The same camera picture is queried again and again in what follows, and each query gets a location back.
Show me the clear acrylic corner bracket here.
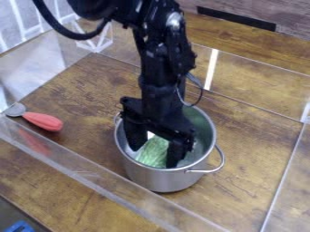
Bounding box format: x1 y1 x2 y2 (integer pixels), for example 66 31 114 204
73 24 113 53

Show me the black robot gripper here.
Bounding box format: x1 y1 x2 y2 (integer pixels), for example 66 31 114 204
120 80 195 168

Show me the black wall strip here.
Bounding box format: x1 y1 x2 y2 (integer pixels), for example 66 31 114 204
196 6 276 32

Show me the silver steel pot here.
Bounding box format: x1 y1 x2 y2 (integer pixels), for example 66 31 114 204
113 107 225 193

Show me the red handled metal spatula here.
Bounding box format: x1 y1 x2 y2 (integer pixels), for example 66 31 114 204
3 102 62 131

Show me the clear acrylic front barrier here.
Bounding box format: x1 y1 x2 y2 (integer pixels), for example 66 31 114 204
0 115 225 232

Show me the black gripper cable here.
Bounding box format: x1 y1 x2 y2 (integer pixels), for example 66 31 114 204
31 0 112 42

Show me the green bumpy gourd toy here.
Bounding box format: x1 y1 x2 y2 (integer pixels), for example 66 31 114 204
134 136 168 168

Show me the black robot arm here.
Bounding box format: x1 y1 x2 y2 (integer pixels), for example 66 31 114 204
68 0 196 168

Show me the blue object at corner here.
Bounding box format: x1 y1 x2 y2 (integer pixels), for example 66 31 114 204
3 221 34 232

